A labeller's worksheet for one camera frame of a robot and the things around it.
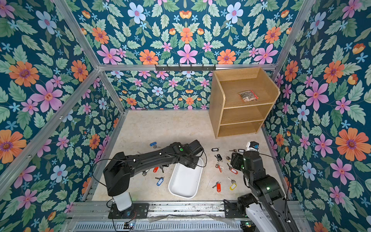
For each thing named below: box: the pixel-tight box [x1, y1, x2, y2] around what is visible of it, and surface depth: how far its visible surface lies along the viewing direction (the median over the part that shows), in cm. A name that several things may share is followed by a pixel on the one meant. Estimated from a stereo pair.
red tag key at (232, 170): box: [226, 162, 239, 175], surface depth 90 cm
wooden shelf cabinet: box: [208, 67, 281, 140], surface depth 91 cm
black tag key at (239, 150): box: [228, 148, 246, 153], surface depth 98 cm
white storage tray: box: [168, 157, 204, 200], surface depth 83 cm
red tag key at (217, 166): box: [214, 162, 225, 173], surface depth 90 cm
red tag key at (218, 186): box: [212, 181, 221, 193], surface depth 84 cm
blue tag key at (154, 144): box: [149, 141, 158, 149], surface depth 100 cm
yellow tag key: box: [227, 176, 238, 191], surface depth 84 cm
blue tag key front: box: [155, 176, 165, 187], surface depth 86 cm
